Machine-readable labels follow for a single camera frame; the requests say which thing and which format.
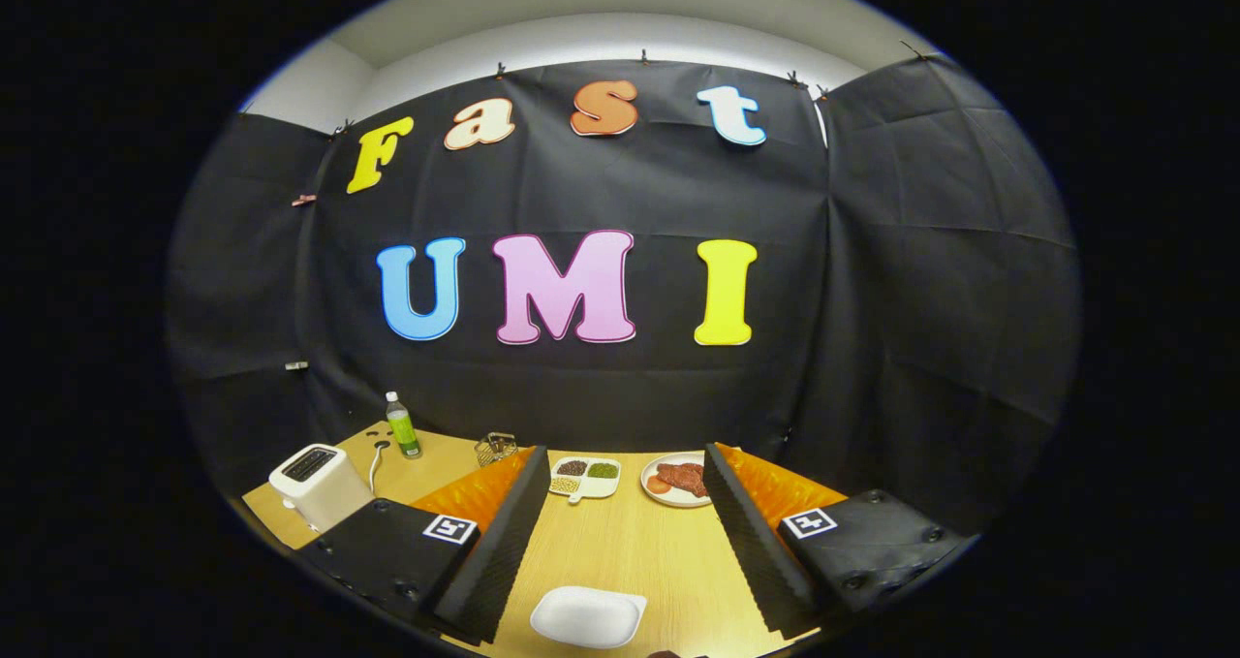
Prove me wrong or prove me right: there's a green label plastic bottle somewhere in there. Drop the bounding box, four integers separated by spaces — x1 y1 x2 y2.
385 392 423 460

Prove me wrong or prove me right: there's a white round plate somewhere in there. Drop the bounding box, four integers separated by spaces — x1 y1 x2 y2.
640 451 718 509

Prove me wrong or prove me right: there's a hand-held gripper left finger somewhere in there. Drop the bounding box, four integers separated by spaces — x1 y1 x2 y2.
300 445 551 644

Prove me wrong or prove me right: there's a black backdrop cloth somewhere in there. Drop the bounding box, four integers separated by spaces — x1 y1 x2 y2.
165 52 1081 543

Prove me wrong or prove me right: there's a wire mesh utensil basket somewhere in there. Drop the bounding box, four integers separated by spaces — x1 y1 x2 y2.
474 431 519 468

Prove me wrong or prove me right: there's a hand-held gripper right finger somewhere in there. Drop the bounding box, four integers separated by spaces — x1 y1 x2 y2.
702 442 970 640

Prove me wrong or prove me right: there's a brown meat steak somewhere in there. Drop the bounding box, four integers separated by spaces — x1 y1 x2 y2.
657 461 710 499

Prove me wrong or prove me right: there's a white toaster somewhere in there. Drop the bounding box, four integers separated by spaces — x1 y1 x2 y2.
268 443 375 533

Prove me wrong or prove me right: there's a white square plate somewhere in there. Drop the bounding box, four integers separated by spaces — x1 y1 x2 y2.
529 585 648 650

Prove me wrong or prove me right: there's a white divided dish of beans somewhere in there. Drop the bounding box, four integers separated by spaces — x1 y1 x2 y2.
548 456 622 504

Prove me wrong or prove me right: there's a row of black clips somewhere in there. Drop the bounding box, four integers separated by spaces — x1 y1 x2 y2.
329 40 931 141

